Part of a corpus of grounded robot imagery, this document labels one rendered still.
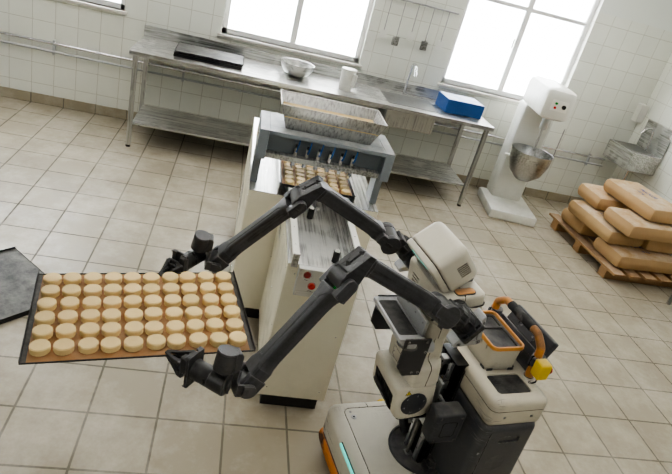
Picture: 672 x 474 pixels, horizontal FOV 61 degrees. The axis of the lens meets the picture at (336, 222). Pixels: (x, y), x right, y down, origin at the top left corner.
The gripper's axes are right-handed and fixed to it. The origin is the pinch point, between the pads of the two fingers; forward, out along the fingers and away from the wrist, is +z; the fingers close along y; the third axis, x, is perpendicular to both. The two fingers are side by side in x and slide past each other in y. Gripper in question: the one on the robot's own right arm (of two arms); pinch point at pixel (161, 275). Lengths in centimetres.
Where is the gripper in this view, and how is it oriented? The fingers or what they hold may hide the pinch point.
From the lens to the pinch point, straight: 197.5
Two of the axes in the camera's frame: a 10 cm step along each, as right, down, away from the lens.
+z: -4.5, 3.1, -8.4
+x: 8.7, 3.8, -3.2
